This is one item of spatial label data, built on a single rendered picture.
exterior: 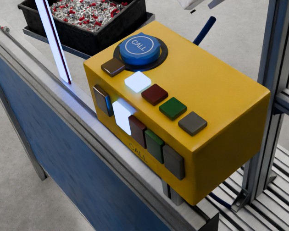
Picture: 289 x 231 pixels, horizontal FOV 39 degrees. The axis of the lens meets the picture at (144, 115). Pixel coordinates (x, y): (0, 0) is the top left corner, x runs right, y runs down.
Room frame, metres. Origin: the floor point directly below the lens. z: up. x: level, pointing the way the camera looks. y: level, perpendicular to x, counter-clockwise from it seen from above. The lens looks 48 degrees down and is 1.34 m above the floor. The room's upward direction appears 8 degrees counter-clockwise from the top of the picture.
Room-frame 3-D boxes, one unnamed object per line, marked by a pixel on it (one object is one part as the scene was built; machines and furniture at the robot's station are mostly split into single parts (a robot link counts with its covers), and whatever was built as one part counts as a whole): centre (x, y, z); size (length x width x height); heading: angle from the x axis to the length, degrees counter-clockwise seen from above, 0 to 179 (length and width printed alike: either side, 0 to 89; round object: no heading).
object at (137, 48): (0.32, 0.00, 1.08); 0.04 x 0.04 x 0.02
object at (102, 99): (0.29, 0.04, 1.04); 0.02 x 0.01 x 0.03; 34
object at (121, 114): (0.27, 0.02, 1.04); 0.02 x 0.01 x 0.03; 34
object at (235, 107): (0.29, -0.03, 1.02); 0.16 x 0.10 x 0.11; 34
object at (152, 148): (0.23, -0.01, 1.04); 0.02 x 0.01 x 0.03; 34
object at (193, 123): (0.22, -0.04, 1.08); 0.02 x 0.02 x 0.01; 34
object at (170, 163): (0.21, -0.02, 1.04); 0.02 x 0.01 x 0.03; 34
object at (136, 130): (0.25, 0.01, 1.04); 0.02 x 0.01 x 0.03; 34
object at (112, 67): (0.30, 0.02, 1.08); 0.02 x 0.02 x 0.01; 34
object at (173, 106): (0.24, -0.03, 1.08); 0.02 x 0.02 x 0.01; 34
